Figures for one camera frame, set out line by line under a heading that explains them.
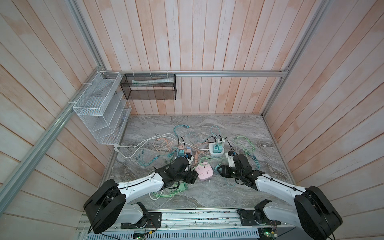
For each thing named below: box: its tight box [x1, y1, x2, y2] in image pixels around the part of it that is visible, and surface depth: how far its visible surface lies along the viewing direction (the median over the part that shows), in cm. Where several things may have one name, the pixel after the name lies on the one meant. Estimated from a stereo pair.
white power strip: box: [209, 138, 226, 156], surface depth 97 cm
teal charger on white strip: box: [213, 144, 223, 154], surface depth 95 cm
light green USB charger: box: [179, 182, 186, 191], surface depth 83 cm
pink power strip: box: [195, 162, 214, 180], surface depth 90 cm
